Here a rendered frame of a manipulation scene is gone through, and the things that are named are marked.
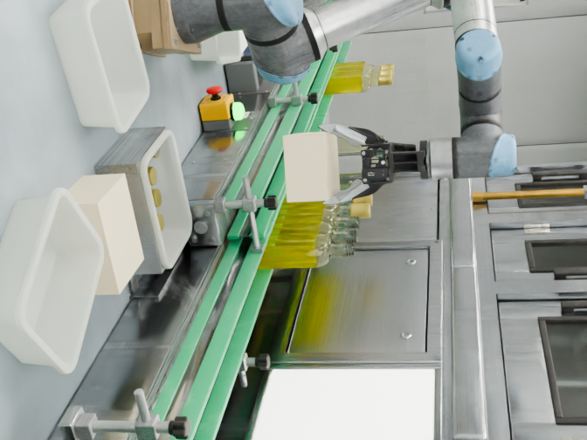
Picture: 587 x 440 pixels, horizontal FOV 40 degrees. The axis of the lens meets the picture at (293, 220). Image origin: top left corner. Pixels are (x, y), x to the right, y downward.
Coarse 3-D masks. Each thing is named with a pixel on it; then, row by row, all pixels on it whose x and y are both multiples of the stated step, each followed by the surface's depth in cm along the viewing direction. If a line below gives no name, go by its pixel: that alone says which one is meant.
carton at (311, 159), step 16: (288, 144) 146; (304, 144) 146; (320, 144) 145; (336, 144) 160; (288, 160) 147; (304, 160) 146; (320, 160) 146; (336, 160) 159; (288, 176) 147; (304, 176) 147; (320, 176) 146; (336, 176) 158; (288, 192) 148; (304, 192) 147; (320, 192) 146; (336, 192) 157
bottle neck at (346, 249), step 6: (330, 246) 170; (336, 246) 170; (342, 246) 170; (348, 246) 170; (354, 246) 171; (330, 252) 170; (336, 252) 170; (342, 252) 170; (348, 252) 170; (354, 252) 171
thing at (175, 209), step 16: (160, 144) 146; (144, 160) 140; (160, 160) 155; (176, 160) 155; (144, 176) 139; (160, 176) 157; (176, 176) 157; (144, 192) 142; (176, 192) 158; (160, 208) 160; (176, 208) 160; (176, 224) 161; (160, 240) 145; (176, 240) 157; (160, 256) 146; (176, 256) 153
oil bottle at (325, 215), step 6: (282, 210) 184; (288, 210) 184; (294, 210) 183; (300, 210) 183; (306, 210) 183; (312, 210) 182; (318, 210) 182; (324, 210) 182; (330, 210) 182; (282, 216) 182; (288, 216) 182; (294, 216) 181; (300, 216) 181; (306, 216) 180; (312, 216) 180; (318, 216) 180; (324, 216) 179; (330, 216) 180; (276, 222) 181; (282, 222) 181; (288, 222) 180; (294, 222) 180; (300, 222) 180; (330, 222) 179; (336, 228) 181
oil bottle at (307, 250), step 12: (276, 240) 173; (288, 240) 172; (300, 240) 171; (312, 240) 171; (324, 240) 171; (264, 252) 171; (276, 252) 171; (288, 252) 170; (300, 252) 170; (312, 252) 169; (324, 252) 169; (264, 264) 173; (276, 264) 172; (288, 264) 172; (300, 264) 171; (312, 264) 171; (324, 264) 171
